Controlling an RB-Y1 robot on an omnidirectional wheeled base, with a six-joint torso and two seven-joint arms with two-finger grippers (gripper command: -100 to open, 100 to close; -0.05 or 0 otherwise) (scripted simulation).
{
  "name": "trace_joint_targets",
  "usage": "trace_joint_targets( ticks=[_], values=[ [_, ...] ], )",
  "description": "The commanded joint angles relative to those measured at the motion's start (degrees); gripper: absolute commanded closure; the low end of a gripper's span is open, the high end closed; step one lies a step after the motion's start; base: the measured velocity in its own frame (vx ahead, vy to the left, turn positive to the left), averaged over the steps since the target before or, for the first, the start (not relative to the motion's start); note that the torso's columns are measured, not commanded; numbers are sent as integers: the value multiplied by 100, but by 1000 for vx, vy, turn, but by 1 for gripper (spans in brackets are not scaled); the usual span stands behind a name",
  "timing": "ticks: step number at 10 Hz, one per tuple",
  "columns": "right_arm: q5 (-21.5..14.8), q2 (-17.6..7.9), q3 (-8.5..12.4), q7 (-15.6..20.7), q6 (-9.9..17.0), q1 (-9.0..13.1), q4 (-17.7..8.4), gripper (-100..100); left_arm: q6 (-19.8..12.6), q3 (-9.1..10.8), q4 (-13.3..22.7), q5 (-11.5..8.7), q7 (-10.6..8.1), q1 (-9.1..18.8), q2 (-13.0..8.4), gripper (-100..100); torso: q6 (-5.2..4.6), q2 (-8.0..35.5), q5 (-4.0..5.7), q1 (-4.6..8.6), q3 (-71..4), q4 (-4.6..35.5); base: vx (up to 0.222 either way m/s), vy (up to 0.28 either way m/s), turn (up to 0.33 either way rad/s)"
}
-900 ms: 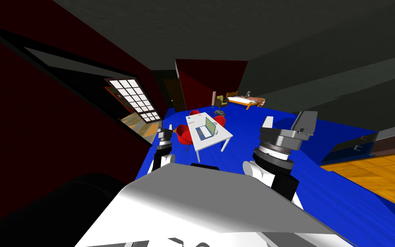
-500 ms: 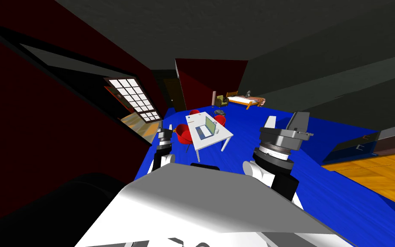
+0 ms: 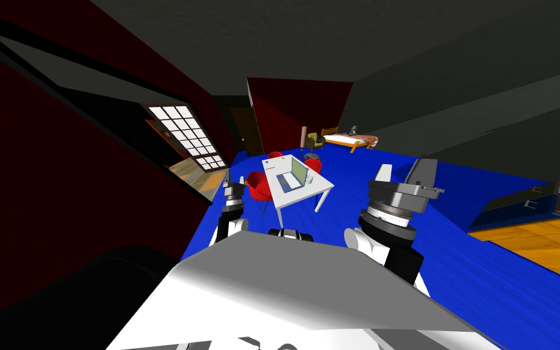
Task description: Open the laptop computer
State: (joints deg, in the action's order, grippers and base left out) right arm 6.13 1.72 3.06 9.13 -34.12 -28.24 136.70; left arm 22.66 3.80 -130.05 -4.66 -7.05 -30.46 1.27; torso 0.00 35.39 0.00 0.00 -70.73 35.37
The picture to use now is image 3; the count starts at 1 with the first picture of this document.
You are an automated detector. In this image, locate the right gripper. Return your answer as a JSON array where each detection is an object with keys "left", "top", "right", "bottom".
[{"left": 367, "top": 157, "right": 446, "bottom": 215}]

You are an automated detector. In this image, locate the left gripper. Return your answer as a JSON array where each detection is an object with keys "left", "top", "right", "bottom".
[{"left": 221, "top": 179, "right": 247, "bottom": 199}]

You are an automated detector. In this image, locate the dark brown door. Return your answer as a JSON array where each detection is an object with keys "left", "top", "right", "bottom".
[{"left": 228, "top": 106, "right": 265, "bottom": 157}]

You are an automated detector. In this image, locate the white table with laptop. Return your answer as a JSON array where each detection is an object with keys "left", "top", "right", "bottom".
[{"left": 262, "top": 154, "right": 335, "bottom": 230}]

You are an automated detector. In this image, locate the wooden bed with white mattress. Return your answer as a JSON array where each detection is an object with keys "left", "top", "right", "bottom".
[{"left": 321, "top": 126, "right": 380, "bottom": 154}]

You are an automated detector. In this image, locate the white grid window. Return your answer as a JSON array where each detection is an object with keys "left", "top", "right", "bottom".
[{"left": 146, "top": 104, "right": 228, "bottom": 171}]

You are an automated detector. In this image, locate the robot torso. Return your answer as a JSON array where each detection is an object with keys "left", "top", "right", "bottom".
[{"left": 104, "top": 227, "right": 504, "bottom": 350}]

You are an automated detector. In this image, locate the dark blue low cabinet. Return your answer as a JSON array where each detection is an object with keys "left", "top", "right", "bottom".
[{"left": 468, "top": 180, "right": 560, "bottom": 233}]

